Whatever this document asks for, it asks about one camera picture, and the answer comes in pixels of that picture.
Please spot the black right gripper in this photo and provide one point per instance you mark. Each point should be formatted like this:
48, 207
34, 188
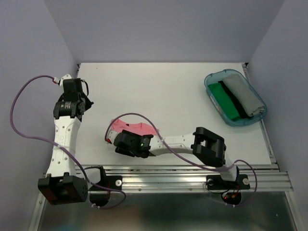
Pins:
131, 134

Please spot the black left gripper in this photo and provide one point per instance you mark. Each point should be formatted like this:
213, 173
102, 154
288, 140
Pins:
88, 103

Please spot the pink t-shirt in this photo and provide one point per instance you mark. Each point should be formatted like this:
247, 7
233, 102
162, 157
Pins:
139, 128

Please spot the blue translucent plastic bin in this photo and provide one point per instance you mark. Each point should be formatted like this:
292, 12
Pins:
218, 76

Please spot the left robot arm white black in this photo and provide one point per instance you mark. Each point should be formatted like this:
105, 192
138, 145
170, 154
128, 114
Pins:
61, 185

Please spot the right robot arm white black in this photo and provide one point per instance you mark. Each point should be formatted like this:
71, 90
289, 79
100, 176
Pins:
206, 146

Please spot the rolled green t-shirt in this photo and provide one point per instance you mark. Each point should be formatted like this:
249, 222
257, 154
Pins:
224, 101

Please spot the rolled black t-shirt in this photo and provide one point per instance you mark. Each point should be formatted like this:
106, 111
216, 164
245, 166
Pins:
235, 101

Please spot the rolled grey t-shirt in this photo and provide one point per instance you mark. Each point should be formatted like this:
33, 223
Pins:
250, 102

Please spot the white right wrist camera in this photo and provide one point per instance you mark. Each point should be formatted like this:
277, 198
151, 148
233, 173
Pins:
111, 136

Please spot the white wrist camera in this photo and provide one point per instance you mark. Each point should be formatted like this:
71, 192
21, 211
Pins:
111, 136
62, 79

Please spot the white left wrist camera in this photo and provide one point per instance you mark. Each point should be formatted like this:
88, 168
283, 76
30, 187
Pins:
62, 79

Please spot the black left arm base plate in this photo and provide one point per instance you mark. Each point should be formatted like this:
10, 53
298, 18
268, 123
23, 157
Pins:
111, 182

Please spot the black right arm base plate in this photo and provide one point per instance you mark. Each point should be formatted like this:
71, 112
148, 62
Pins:
216, 183

